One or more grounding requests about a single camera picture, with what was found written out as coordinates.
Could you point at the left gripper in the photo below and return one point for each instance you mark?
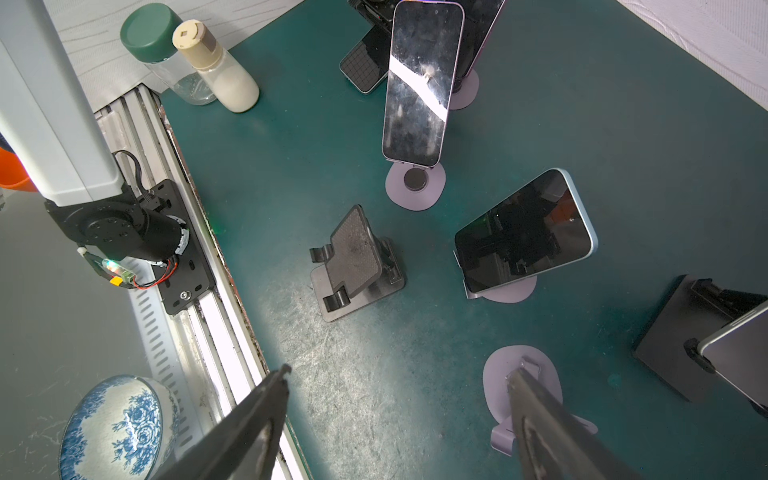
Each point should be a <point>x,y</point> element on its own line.
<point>379,13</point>

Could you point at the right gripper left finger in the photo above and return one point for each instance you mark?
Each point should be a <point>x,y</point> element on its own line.
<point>248,436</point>

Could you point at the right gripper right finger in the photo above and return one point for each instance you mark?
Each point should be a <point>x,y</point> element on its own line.
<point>552,444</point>

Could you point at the teal phone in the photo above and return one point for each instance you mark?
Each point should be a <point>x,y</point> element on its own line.
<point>541,227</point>
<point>366,65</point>

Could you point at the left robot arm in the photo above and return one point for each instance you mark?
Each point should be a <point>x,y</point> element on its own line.
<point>47,121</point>

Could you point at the purple phone middle left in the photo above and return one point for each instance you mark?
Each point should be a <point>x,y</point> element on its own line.
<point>425,43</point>

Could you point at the purple phone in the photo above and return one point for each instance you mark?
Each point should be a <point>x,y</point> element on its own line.
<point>425,43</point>
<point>480,16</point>

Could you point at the purple phone back left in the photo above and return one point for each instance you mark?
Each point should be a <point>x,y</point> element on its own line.
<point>480,16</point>

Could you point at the purple round stand back left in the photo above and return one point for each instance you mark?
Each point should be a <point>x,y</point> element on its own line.
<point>467,92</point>

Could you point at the purple round stand centre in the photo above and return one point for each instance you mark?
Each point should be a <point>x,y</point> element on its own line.
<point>510,293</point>

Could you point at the purple round stand middle left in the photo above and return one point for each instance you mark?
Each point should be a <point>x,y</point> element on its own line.
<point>415,187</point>

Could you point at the black stand back right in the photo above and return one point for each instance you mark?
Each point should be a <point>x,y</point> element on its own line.
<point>694,310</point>

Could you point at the black stand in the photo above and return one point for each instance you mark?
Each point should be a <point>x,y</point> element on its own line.
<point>354,269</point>
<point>694,310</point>

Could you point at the white phone back right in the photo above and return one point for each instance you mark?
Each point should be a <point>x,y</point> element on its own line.
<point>738,354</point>

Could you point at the black stand front centre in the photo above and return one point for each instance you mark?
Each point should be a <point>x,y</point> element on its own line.
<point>354,269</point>

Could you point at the blue white ceramic bowl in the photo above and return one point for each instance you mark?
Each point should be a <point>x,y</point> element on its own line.
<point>124,428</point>

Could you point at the white bottle beige cap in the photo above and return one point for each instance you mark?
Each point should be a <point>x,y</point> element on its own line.
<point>233,86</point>

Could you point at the green cap clear jar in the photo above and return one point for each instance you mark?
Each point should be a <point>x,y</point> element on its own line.
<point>147,35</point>

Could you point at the orange plastic bowl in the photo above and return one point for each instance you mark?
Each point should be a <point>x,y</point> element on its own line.
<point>13,175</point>

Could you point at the white slotted cable duct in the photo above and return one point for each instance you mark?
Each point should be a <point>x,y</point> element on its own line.
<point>161,352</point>

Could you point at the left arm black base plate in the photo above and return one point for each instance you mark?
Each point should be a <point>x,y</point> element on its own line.
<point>193,276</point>

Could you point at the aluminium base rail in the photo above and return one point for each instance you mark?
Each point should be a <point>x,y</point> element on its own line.
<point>195,331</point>

